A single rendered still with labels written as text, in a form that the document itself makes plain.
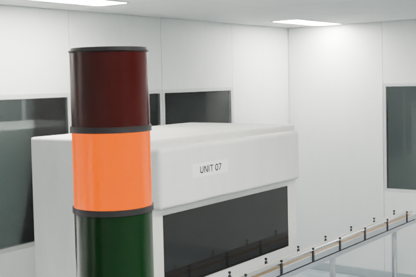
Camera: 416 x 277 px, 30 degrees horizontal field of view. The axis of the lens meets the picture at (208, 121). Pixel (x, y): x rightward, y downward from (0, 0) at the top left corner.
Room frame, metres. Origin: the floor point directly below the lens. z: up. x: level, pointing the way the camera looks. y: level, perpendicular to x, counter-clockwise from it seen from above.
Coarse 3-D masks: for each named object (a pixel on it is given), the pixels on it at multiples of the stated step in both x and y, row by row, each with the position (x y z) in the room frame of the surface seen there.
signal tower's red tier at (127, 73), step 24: (72, 72) 0.47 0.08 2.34; (96, 72) 0.46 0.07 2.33; (120, 72) 0.46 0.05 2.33; (144, 72) 0.48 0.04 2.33; (72, 96) 0.47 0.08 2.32; (96, 96) 0.46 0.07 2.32; (120, 96) 0.46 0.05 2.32; (144, 96) 0.47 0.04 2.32; (72, 120) 0.47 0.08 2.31; (96, 120) 0.46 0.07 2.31; (120, 120) 0.46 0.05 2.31; (144, 120) 0.47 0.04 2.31
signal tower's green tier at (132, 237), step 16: (80, 224) 0.47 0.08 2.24; (96, 224) 0.46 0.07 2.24; (112, 224) 0.46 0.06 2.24; (128, 224) 0.46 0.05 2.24; (144, 224) 0.47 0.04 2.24; (80, 240) 0.47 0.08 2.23; (96, 240) 0.46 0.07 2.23; (112, 240) 0.46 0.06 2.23; (128, 240) 0.46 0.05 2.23; (144, 240) 0.47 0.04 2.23; (80, 256) 0.47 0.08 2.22; (96, 256) 0.46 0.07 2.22; (112, 256) 0.46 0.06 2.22; (128, 256) 0.46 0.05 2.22; (144, 256) 0.47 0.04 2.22; (80, 272) 0.47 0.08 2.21; (96, 272) 0.46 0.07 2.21; (112, 272) 0.46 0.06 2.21; (128, 272) 0.46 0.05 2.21; (144, 272) 0.47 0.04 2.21
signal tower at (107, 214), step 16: (80, 48) 0.47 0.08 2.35; (96, 48) 0.46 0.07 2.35; (112, 48) 0.46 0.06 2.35; (128, 48) 0.47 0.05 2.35; (144, 48) 0.48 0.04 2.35; (80, 128) 0.46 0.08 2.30; (96, 128) 0.46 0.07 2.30; (112, 128) 0.46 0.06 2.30; (128, 128) 0.46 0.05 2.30; (144, 128) 0.47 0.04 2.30; (144, 208) 0.47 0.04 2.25
